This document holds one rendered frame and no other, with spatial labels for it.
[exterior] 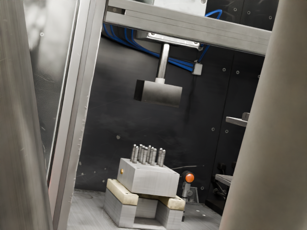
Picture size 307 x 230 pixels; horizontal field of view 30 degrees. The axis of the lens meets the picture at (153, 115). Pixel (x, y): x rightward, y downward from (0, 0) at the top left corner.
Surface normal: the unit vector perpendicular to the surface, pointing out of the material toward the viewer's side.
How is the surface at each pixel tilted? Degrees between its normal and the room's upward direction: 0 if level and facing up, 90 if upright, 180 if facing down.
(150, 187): 90
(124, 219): 90
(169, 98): 90
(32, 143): 82
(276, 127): 113
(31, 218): 86
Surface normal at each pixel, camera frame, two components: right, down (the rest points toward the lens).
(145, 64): 0.29, 0.11
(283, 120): -0.65, 0.34
